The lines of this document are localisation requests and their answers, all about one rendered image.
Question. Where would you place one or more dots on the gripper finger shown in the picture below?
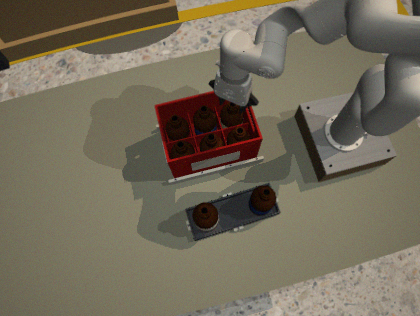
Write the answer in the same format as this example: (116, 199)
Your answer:
(211, 83)
(252, 102)

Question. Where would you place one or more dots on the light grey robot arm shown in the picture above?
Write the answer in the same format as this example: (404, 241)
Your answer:
(373, 26)

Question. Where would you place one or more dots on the brown bottle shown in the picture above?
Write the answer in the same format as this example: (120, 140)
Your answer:
(259, 202)
(210, 141)
(210, 216)
(204, 120)
(182, 148)
(230, 116)
(177, 128)
(237, 135)

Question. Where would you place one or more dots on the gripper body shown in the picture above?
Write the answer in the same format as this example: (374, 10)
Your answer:
(237, 94)

